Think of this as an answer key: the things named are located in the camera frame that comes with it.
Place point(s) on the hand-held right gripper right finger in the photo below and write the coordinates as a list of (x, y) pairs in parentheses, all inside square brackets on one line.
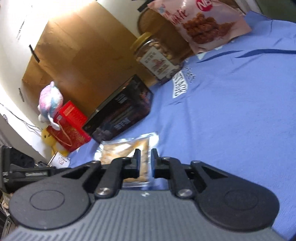
[(154, 162)]

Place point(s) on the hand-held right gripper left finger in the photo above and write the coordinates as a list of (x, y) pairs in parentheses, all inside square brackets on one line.
[(136, 162)]

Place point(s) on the clear nut snack packet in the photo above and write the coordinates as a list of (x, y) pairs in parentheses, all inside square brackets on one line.
[(120, 150)]

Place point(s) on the white enamel mug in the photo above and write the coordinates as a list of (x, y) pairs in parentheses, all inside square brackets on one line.
[(60, 160)]

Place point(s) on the yellow duck plush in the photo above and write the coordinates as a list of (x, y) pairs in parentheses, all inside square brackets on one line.
[(47, 136)]

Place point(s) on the long black box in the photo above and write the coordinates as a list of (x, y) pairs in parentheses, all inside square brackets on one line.
[(120, 111)]

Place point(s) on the red gift bag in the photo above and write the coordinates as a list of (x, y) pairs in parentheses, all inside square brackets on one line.
[(69, 136)]

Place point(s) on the black tape strip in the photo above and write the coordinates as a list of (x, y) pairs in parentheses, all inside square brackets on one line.
[(34, 53), (21, 95), (142, 7)]

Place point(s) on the pink and blue plush toy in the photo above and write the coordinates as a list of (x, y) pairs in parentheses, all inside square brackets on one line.
[(49, 99)]

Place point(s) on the blue printed cloth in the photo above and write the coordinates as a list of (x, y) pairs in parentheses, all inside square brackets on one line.
[(231, 115)]

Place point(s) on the clear nut jar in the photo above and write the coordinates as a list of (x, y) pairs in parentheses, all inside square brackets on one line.
[(157, 60)]

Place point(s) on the large wooden board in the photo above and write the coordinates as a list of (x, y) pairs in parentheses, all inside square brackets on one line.
[(81, 58)]

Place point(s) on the round wooden board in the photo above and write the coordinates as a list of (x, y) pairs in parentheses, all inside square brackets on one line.
[(150, 23)]

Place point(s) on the pink snack bag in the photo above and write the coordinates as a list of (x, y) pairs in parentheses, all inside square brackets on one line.
[(203, 27)]

